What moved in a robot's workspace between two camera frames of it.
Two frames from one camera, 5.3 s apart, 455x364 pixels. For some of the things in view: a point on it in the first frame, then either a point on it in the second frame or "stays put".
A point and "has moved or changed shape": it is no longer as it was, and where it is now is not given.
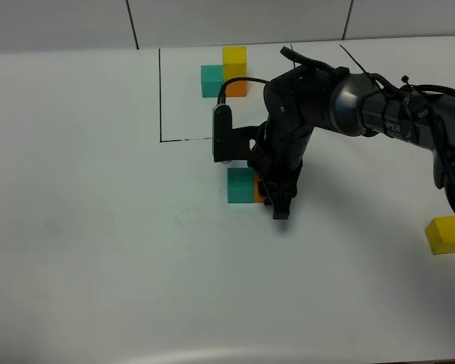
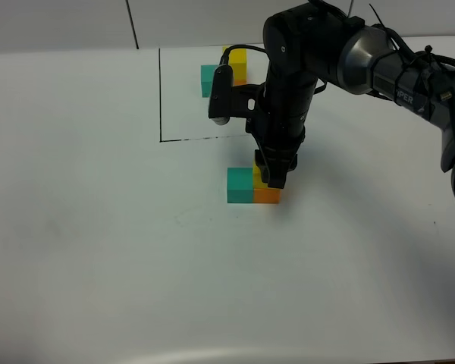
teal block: x=240 y=185 stays put
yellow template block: x=234 y=62 stays put
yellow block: x=447 y=234 has moved or changed shape
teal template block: x=212 y=80 stays put
